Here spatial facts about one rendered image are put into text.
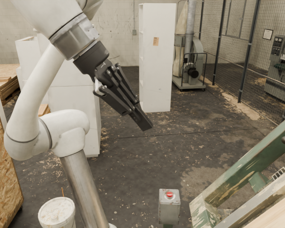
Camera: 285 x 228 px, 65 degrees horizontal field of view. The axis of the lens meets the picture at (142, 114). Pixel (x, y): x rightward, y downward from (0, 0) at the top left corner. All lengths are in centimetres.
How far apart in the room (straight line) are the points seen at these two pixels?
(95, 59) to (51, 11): 11
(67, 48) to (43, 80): 23
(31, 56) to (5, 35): 466
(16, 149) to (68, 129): 19
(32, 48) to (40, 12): 425
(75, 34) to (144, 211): 228
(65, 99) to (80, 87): 25
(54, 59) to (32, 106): 15
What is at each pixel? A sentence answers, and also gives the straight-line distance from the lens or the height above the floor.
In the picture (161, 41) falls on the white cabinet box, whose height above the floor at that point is 141.
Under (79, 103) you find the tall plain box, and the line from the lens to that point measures 298.
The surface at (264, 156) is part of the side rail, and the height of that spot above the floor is 123.
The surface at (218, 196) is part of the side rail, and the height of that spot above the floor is 94.
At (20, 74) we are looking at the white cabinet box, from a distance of 602.
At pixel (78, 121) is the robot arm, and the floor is 152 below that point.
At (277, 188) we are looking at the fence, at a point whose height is 122.
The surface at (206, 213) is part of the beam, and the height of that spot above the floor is 91.
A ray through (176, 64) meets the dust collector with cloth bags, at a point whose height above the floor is 52.
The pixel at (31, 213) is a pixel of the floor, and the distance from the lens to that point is 281.
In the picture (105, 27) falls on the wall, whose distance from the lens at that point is 864.
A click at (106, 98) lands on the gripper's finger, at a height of 175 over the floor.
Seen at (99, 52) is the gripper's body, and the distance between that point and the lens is 48.
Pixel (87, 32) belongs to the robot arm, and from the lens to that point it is 47.
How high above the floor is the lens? 192
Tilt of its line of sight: 25 degrees down
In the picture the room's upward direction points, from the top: straight up
